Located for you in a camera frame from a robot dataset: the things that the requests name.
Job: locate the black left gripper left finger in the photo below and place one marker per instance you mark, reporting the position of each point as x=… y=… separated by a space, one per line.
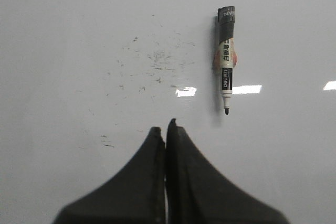
x=133 y=195

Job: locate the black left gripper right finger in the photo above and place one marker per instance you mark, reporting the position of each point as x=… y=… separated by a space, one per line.
x=198 y=193

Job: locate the black white whiteboard marker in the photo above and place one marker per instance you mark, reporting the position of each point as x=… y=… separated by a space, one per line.
x=225 y=56

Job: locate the white whiteboard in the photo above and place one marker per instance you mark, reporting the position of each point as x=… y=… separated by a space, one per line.
x=83 y=81

